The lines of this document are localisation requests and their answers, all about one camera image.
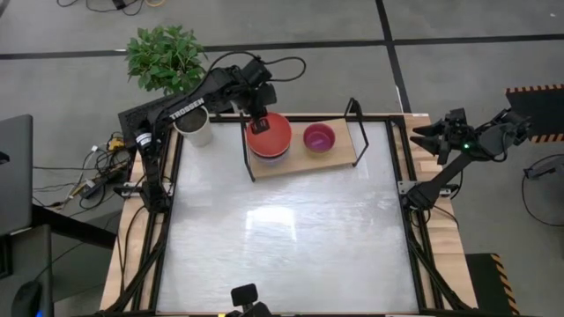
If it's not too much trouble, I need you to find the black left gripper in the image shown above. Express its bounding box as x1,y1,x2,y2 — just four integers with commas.
231,77,278,136

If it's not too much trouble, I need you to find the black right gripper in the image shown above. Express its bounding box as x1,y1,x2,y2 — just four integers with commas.
409,118,479,166

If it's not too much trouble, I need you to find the large coral orange bowl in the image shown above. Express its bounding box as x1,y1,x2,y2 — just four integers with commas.
245,112,293,159

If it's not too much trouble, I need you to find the small magenta bowl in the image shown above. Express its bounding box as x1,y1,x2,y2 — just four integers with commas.
302,122,337,154

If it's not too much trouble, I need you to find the white plant pot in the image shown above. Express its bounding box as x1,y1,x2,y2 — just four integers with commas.
173,105,214,148

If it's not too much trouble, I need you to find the black mat hazard striped edge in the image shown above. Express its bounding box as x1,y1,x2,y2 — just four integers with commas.
464,253,522,316
505,84,564,144

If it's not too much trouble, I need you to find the green leafy plant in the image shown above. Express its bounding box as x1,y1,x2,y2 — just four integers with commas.
125,25,209,96

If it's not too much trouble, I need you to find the black desk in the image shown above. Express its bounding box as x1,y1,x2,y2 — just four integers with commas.
0,204,118,317

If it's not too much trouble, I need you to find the grey laptop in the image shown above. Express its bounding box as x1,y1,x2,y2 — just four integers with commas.
0,114,34,237

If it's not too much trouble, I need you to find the black computer mouse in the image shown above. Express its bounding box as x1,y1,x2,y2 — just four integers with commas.
11,280,44,317

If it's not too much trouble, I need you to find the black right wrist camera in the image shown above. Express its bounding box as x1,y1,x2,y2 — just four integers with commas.
448,107,468,128

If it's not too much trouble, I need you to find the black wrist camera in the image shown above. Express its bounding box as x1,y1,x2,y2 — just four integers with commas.
448,107,468,128
241,59,273,85

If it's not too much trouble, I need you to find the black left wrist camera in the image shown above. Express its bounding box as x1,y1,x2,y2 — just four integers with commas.
241,59,273,85

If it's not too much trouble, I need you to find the wooden shelf with black frame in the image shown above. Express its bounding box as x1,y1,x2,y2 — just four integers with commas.
239,97,370,183

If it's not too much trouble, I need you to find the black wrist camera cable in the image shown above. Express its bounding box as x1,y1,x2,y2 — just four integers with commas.
206,50,308,85

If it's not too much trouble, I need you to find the black floor cable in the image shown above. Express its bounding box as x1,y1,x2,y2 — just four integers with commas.
521,153,564,228

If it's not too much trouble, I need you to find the black aluminium table frame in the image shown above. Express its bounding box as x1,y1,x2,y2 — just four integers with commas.
115,113,478,316

